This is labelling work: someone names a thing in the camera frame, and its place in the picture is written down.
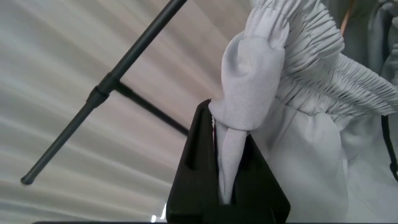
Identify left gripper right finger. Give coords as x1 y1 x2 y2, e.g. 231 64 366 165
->
223 133 292 223

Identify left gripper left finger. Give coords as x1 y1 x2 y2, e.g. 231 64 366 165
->
166 98 221 223

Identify pale grey shorts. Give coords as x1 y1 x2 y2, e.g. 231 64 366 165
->
208 0 398 224

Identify pink clothes hanger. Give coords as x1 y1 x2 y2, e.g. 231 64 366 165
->
340 0 356 35

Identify black clothes rack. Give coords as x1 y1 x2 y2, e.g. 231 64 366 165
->
20 0 190 186

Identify white curtain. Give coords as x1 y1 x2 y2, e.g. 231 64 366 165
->
0 0 259 223

